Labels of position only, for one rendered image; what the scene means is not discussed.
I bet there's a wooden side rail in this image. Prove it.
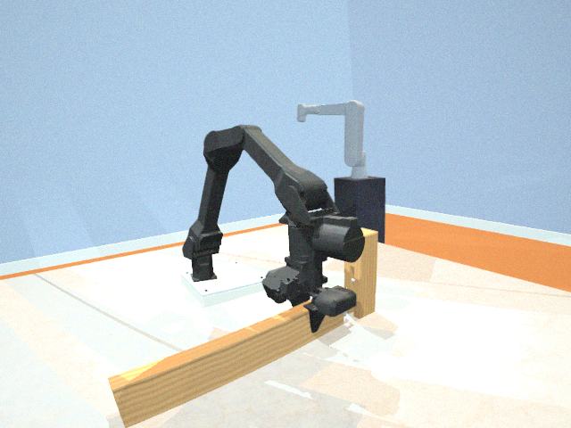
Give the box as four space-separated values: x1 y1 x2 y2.
108 300 347 428

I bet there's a wooden bed post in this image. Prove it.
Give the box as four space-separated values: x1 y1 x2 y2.
343 228 377 319

